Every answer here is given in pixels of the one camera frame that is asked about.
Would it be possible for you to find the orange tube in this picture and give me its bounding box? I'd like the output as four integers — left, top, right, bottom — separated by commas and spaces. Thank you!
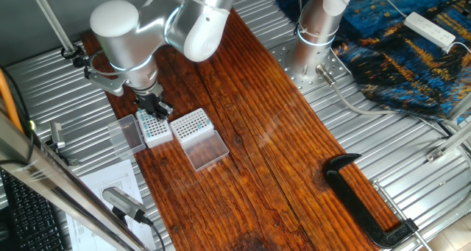
0, 68, 24, 134

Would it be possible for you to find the black C-clamp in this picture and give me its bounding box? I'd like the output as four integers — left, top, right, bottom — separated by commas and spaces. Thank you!
322, 153, 420, 249

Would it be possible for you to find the silver perforated base plate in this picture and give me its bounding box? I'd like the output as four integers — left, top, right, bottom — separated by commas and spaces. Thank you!
270, 37, 354, 96

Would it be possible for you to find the brown wooden board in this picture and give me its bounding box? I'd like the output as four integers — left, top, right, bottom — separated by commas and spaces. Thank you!
79, 7, 402, 251

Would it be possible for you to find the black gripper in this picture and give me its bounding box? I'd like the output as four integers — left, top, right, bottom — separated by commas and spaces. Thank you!
136, 92, 174, 123

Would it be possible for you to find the clear plastic holder lid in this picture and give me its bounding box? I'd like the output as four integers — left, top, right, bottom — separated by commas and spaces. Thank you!
107, 114, 147, 160
183, 129, 230, 173

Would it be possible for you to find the aluminium profile bar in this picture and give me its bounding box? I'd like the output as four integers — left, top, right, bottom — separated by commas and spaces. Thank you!
425, 121, 471, 163
445, 92, 471, 123

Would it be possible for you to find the white pipette tip holder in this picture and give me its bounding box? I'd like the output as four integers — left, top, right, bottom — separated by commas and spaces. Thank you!
169, 107, 216, 149
135, 109, 174, 149

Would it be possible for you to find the silver metal frame bar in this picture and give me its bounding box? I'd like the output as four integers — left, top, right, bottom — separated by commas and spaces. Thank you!
0, 110, 152, 251

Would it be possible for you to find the blue painted cloth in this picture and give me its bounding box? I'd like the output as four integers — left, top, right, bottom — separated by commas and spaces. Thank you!
275, 0, 471, 125

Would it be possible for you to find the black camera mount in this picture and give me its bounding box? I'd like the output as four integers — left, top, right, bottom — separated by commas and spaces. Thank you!
43, 140, 80, 167

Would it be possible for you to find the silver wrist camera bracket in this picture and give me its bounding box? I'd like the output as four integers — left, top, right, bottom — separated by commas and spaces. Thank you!
86, 65, 128, 97

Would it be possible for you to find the small silver camera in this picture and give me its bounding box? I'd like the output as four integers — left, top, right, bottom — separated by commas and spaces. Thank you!
49, 121, 66, 149

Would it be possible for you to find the white power cable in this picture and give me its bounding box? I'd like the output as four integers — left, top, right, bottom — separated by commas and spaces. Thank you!
369, 0, 408, 19
447, 40, 471, 55

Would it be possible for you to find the silver clamp screw rod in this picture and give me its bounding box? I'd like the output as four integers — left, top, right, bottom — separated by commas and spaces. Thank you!
371, 179, 433, 251

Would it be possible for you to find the silver camera with black end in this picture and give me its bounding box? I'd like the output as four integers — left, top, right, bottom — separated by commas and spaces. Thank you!
102, 186, 148, 225

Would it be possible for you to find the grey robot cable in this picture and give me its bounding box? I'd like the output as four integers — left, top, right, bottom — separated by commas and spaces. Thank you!
315, 63, 452, 138

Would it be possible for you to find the printed paper sheet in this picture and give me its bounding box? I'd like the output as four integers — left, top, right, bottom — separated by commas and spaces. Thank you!
65, 159, 157, 251

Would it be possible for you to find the black camera cable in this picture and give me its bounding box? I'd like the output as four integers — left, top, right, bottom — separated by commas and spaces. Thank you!
141, 216, 167, 251

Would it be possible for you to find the black keyboard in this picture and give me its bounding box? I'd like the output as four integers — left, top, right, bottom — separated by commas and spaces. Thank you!
0, 169, 69, 251

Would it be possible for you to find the thin aluminium post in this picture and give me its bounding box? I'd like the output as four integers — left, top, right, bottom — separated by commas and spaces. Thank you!
27, 0, 80, 59

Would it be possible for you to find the black cable loop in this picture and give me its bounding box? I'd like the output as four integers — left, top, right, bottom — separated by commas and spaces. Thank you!
60, 43, 84, 60

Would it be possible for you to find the white power strip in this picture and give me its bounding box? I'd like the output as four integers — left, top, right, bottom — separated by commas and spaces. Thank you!
403, 11, 457, 54

